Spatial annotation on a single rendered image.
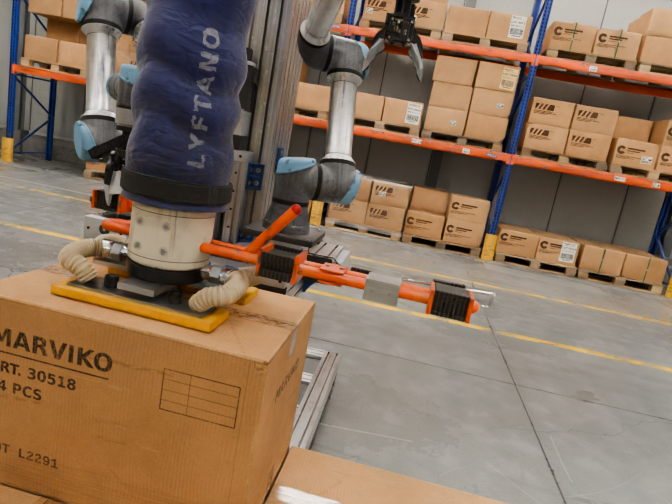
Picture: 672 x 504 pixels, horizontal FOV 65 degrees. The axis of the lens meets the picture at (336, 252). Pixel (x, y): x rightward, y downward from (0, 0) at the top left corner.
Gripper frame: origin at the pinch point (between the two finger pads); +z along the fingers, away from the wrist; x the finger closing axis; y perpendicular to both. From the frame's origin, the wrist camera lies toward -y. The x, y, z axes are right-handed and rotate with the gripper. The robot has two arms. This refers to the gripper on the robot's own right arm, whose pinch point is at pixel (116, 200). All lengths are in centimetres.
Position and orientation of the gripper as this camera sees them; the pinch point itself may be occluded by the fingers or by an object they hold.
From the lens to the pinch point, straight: 155.2
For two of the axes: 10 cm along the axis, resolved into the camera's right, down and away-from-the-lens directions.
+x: 1.7, -1.7, 9.7
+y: 9.7, 2.0, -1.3
